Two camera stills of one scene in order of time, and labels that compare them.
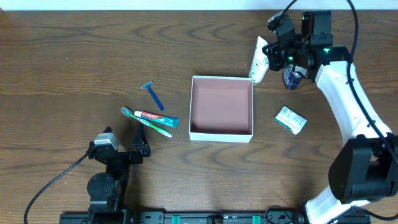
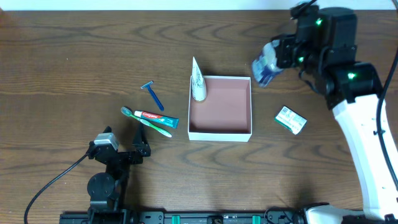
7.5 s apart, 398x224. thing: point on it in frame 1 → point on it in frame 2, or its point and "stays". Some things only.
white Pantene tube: (260, 62) → (199, 88)
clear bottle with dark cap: (291, 78) → (265, 67)
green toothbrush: (126, 111) stays
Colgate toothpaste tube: (165, 120) stays
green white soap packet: (290, 120) stays
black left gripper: (123, 155) stays
